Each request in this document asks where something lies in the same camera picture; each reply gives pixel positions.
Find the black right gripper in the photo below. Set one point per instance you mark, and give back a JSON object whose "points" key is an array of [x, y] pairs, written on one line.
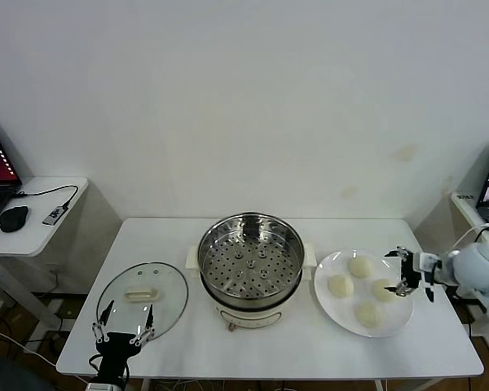
{"points": [[409, 271]]}

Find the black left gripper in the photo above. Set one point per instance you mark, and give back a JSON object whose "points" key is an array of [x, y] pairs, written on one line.
{"points": [[113, 350]]}

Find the white steamed baozi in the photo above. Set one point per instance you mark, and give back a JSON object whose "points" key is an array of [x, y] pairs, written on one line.
{"points": [[368, 314], [360, 267], [381, 291], [340, 285]]}

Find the round glass pot lid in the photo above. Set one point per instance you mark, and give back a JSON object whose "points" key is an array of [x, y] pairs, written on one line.
{"points": [[167, 285]]}

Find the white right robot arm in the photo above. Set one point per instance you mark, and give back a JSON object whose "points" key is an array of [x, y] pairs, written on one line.
{"points": [[477, 260]]}

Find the stainless steel steamer basket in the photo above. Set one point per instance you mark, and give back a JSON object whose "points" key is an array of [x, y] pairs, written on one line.
{"points": [[287, 244]]}

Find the white round plate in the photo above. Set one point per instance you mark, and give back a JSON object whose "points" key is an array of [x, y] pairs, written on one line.
{"points": [[342, 313]]}

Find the cream electric cooker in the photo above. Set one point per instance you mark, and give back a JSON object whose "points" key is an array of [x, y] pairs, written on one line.
{"points": [[248, 317]]}

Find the grey usb hub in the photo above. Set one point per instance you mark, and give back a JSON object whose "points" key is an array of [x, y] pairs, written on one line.
{"points": [[54, 215]]}

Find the black computer mouse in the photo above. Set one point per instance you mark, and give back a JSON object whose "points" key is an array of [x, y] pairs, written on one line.
{"points": [[13, 218]]}

